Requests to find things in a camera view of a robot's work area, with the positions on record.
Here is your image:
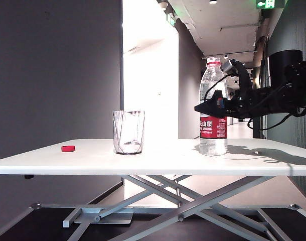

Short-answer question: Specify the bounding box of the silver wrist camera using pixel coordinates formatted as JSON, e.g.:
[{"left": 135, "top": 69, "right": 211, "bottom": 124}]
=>
[{"left": 221, "top": 59, "right": 236, "bottom": 74}]

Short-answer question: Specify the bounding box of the thin black camera cable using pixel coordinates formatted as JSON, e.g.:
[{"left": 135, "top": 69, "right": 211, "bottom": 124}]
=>
[{"left": 204, "top": 72, "right": 240, "bottom": 101}]

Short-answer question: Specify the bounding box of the clear faceted glass cup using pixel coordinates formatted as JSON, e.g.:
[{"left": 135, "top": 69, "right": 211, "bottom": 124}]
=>
[{"left": 112, "top": 110, "right": 145, "bottom": 156}]

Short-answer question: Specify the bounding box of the large green exit sign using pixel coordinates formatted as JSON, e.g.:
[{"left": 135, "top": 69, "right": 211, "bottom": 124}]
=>
[{"left": 255, "top": 0, "right": 285, "bottom": 10}]

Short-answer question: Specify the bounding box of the clear water bottle red label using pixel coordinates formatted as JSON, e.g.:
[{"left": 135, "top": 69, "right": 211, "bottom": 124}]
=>
[{"left": 198, "top": 56, "right": 229, "bottom": 156}]

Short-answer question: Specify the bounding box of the grey metal scissor table frame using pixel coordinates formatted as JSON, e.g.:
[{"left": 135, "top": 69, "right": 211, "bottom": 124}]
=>
[{"left": 0, "top": 175, "right": 306, "bottom": 241}]

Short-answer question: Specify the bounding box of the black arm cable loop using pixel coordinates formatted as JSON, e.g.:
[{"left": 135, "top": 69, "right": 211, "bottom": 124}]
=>
[{"left": 247, "top": 106, "right": 306, "bottom": 131}]

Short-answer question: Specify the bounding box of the black curved camera bracket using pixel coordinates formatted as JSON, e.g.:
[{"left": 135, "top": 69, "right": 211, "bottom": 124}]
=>
[{"left": 232, "top": 59, "right": 253, "bottom": 97}]

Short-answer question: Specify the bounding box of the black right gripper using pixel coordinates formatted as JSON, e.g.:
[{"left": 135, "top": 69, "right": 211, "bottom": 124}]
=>
[{"left": 194, "top": 89, "right": 254, "bottom": 119}]

